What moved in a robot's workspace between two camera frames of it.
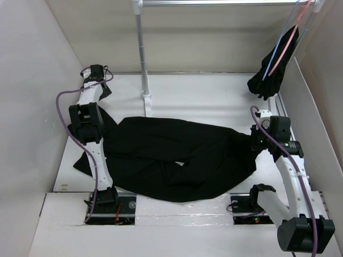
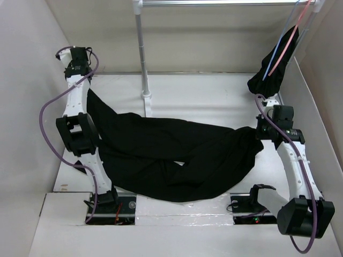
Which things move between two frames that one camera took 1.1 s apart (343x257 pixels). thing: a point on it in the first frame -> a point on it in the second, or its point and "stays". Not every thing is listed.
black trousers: [151, 159] stays
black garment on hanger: [269, 87] stays
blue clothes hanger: [281, 39] stays
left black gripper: [106, 93] -> [70, 66]
